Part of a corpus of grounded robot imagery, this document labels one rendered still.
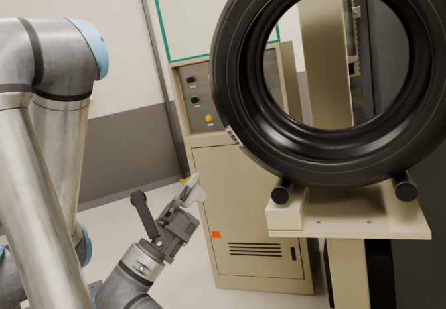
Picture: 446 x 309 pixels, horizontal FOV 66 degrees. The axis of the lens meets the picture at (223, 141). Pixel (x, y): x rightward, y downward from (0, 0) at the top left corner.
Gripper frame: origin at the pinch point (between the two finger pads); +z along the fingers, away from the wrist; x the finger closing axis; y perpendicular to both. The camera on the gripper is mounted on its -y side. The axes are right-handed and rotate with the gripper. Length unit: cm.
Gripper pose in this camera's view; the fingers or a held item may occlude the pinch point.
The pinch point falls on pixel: (195, 174)
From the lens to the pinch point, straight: 82.2
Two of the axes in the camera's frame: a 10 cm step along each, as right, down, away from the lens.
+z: 5.6, -7.8, 2.7
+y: 7.9, 6.0, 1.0
